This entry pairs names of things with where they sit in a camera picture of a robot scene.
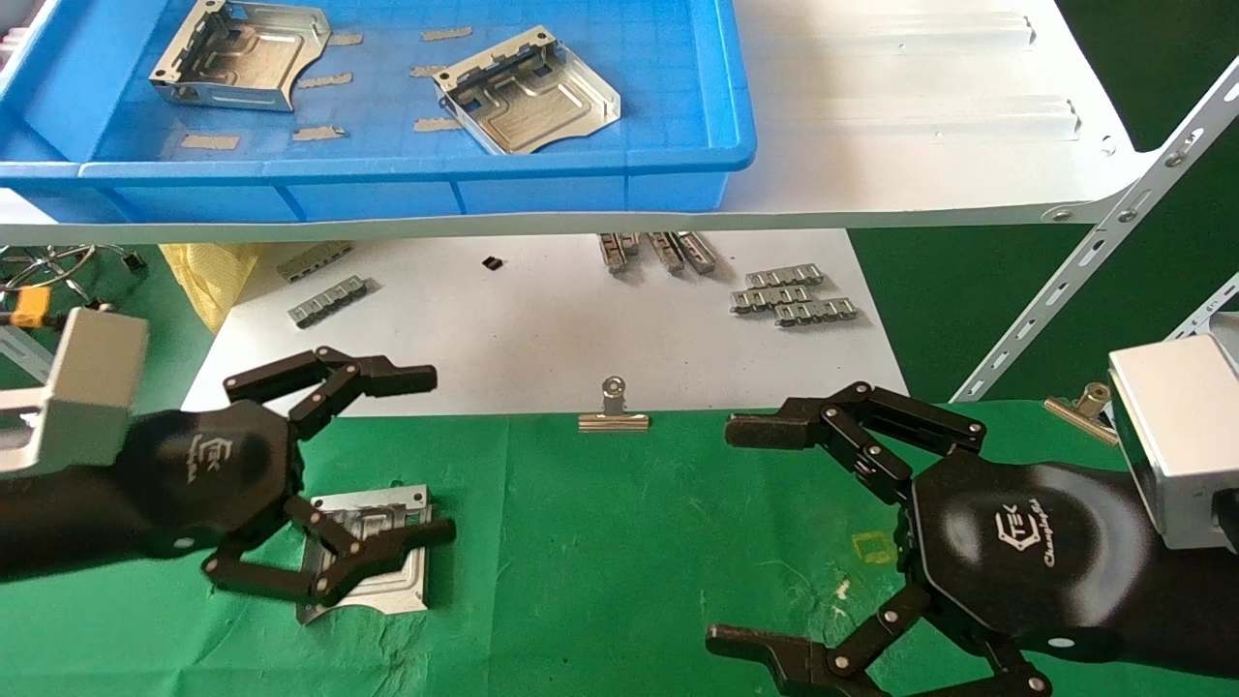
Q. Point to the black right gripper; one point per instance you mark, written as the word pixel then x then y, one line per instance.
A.
pixel 1026 552

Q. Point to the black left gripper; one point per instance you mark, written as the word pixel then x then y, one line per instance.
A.
pixel 213 474

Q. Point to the stamped sheet metal part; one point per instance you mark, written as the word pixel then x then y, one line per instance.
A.
pixel 528 102
pixel 242 53
pixel 387 589

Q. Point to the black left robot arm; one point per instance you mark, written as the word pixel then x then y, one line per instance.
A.
pixel 58 523

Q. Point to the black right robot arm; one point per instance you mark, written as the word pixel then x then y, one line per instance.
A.
pixel 1181 600

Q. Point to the small grey metal strip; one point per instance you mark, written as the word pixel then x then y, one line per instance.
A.
pixel 666 252
pixel 315 261
pixel 617 252
pixel 329 301
pixel 784 276
pixel 771 297
pixel 816 311
pixel 699 252

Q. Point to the green cloth mat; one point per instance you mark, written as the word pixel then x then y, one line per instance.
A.
pixel 600 552

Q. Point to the silver binder clip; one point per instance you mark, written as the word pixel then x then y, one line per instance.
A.
pixel 614 420

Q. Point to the yellow cloth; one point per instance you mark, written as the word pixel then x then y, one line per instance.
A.
pixel 208 276

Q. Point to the grey tape label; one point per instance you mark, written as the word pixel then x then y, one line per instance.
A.
pixel 326 80
pixel 346 40
pixel 438 125
pixel 429 71
pixel 448 34
pixel 318 134
pixel 210 142

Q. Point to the white shelf board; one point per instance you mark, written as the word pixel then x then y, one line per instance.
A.
pixel 920 145

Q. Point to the blue plastic tray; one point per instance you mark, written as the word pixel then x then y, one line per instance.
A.
pixel 668 116

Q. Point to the long perforated white shelf brace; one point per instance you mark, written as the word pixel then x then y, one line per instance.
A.
pixel 1113 227

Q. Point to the short perforated white shelf brace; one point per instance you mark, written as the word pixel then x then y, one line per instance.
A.
pixel 1205 310

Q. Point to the grey metal frame bar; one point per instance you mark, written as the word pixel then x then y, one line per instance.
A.
pixel 24 353

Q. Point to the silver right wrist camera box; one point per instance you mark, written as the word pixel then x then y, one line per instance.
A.
pixel 1176 436

